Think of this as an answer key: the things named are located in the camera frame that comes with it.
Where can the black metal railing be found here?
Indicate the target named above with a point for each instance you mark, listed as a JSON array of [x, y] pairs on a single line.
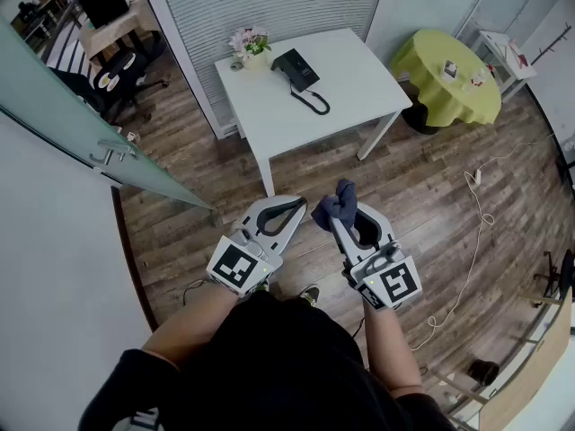
[[67, 43]]

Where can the person's left shoe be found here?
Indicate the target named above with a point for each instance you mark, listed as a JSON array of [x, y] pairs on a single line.
[[263, 287]]

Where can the white tissue box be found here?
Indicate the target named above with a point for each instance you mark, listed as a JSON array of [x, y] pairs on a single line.
[[450, 72]]

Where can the person's shoe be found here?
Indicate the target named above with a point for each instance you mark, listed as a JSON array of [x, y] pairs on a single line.
[[311, 294], [263, 287]]

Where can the person's right forearm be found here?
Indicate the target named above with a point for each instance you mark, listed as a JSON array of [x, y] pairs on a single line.
[[386, 348]]

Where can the person's right shoe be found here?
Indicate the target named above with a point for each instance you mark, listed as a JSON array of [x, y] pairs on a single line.
[[311, 294]]

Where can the black box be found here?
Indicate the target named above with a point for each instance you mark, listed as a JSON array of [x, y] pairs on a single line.
[[298, 67]]

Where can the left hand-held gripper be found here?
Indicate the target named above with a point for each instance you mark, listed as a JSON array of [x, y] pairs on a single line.
[[236, 265]]

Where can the white square table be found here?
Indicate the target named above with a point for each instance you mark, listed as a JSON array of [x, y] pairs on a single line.
[[346, 83]]

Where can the white window blinds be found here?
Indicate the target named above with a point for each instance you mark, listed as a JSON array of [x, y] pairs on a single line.
[[269, 29]]

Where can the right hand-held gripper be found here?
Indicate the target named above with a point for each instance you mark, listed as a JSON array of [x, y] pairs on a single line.
[[395, 283]]

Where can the pink flowers in cream pot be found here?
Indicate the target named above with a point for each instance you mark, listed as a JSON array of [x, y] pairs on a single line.
[[253, 47]]

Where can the dark blue cloth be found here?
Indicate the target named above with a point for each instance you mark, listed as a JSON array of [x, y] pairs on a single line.
[[339, 204]]

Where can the dark round bin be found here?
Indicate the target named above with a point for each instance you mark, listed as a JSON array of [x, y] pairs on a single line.
[[484, 371]]

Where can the dark coat rack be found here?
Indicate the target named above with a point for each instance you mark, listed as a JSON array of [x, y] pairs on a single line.
[[550, 45]]

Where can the frosted glass door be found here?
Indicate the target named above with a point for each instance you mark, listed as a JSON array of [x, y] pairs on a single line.
[[54, 106]]

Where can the black office chair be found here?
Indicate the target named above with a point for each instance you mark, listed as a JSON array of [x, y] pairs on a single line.
[[128, 83]]

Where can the person's left forearm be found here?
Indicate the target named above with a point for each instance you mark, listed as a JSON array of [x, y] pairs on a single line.
[[193, 326]]

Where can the black metal chair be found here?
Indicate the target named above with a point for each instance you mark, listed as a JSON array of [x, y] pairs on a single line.
[[567, 272]]

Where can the round yellow-green covered table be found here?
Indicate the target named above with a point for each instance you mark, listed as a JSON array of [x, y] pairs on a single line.
[[444, 101]]

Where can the table with white tablecloth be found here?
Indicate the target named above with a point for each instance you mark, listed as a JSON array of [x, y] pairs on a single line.
[[117, 32]]

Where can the red white small package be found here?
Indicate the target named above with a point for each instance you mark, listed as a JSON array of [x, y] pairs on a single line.
[[478, 80]]

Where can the small grey round object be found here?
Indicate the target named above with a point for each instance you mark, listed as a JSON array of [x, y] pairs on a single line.
[[236, 66]]

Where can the person's black shirt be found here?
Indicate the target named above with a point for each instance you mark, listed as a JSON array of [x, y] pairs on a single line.
[[269, 366]]

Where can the wooden desk panel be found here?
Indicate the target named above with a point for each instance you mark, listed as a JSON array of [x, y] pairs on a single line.
[[530, 384]]

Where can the white power strip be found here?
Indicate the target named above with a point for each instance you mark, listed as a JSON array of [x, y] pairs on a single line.
[[477, 177]]

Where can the white side table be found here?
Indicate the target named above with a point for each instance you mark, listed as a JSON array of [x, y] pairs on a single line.
[[494, 43]]

